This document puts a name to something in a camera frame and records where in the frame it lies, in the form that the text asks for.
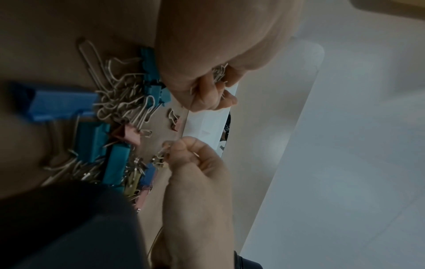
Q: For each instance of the pile of silver paper clips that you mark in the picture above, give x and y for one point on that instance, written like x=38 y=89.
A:
x=123 y=105

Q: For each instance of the handful of paper clips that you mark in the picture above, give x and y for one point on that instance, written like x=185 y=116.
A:
x=219 y=73

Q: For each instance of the person's left hand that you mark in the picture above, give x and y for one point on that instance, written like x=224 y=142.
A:
x=216 y=34

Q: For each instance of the brown cardboard box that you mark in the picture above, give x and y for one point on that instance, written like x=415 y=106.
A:
x=391 y=6

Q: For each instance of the person's right hand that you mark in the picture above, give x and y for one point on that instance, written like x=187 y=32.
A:
x=199 y=205

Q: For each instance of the group of coloured binder clips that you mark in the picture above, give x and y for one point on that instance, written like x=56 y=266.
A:
x=59 y=102

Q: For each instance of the white compartment organizer tray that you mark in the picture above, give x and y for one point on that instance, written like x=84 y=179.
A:
x=206 y=123

